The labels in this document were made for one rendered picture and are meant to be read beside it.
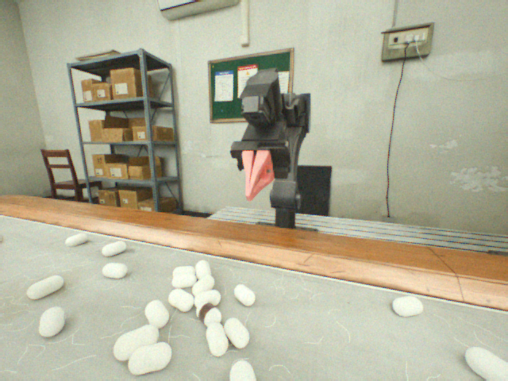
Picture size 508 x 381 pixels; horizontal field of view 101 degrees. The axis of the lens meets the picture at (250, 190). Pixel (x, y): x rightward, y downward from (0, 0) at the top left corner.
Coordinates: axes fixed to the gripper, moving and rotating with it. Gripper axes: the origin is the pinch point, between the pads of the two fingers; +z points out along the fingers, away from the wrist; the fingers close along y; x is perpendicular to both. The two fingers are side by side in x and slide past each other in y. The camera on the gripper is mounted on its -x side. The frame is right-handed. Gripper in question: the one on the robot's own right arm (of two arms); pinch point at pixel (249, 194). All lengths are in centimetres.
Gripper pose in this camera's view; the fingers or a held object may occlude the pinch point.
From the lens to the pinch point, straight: 32.7
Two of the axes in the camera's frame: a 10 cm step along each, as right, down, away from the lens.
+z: -2.5, 7.8, -5.8
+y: 9.4, 0.7, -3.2
